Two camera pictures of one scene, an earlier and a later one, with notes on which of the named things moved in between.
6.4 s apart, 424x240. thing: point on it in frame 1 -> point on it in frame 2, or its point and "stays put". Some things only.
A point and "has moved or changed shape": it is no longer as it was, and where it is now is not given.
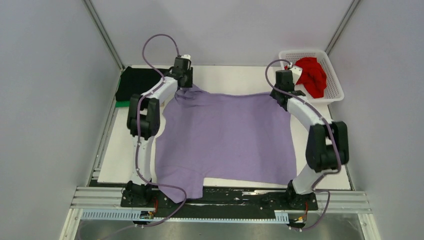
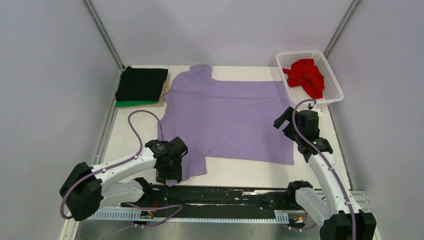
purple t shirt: (245, 137) has moved or changed shape
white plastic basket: (333, 92) stays put
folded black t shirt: (134, 81) stays put
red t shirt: (313, 77) stays put
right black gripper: (273, 94) -> (287, 116)
